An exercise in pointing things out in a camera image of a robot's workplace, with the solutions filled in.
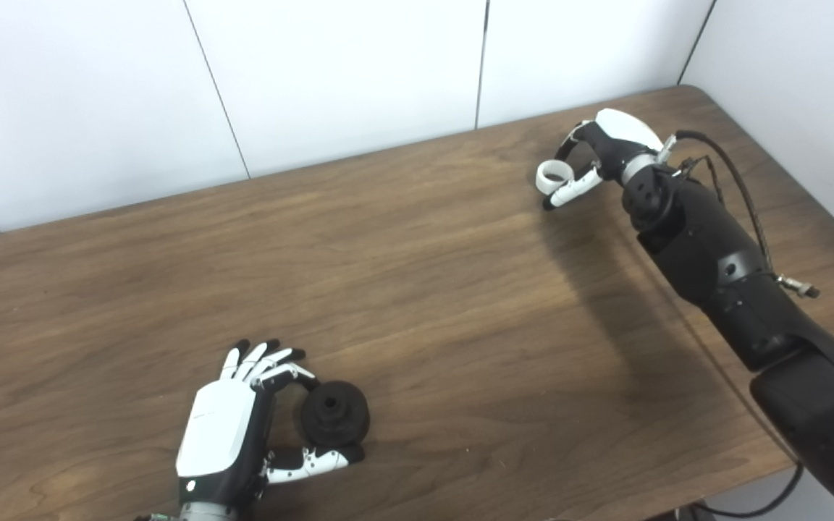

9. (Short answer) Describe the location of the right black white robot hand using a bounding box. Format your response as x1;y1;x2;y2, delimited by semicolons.
542;109;667;211

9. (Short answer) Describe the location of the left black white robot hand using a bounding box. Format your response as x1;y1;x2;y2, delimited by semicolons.
174;339;366;507

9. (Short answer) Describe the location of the white plastic ring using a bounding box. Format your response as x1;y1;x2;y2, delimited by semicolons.
536;160;576;195

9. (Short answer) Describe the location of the round black plastic part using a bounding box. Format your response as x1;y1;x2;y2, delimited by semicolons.
300;381;371;447

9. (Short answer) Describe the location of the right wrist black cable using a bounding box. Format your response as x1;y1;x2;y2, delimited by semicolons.
667;130;821;299

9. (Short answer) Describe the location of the thin black hanging cable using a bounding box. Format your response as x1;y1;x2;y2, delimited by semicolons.
678;463;805;519

